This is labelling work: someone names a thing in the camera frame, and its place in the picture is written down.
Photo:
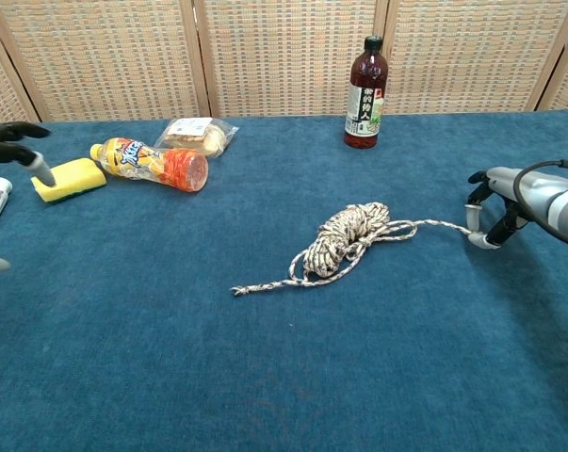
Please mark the blue felt table cover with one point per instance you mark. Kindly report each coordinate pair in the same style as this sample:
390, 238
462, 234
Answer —
264, 367

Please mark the clear plastic snack packet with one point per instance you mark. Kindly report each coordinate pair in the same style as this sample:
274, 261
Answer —
199, 136

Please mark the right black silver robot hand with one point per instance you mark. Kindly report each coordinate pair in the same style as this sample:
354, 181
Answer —
533, 193

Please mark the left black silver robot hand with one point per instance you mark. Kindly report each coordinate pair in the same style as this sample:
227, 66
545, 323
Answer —
5, 148

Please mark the orange yellow drink bottle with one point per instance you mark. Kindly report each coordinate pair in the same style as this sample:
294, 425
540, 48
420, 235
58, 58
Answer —
156, 165

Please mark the woven bamboo folding screen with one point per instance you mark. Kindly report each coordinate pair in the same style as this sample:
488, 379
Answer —
288, 56

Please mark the yellow sponge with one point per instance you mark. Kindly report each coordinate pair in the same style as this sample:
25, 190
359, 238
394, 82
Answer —
76, 179

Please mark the dark glass bottle white label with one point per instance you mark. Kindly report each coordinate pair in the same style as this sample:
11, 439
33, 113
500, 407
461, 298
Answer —
364, 113

